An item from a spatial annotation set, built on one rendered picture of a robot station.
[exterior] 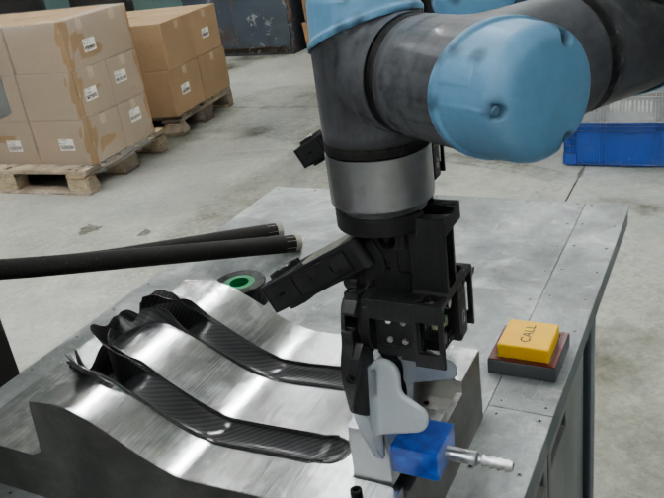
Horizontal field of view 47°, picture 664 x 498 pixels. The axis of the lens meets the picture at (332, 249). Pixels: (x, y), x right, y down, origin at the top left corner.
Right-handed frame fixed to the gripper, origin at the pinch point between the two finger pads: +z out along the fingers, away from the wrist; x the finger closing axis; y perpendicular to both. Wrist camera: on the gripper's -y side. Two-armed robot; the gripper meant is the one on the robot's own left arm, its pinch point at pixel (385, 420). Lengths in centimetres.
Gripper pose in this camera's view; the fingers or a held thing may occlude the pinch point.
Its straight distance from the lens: 66.7
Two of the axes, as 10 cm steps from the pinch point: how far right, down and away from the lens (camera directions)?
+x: 4.5, -4.3, 7.9
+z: 1.3, 9.0, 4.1
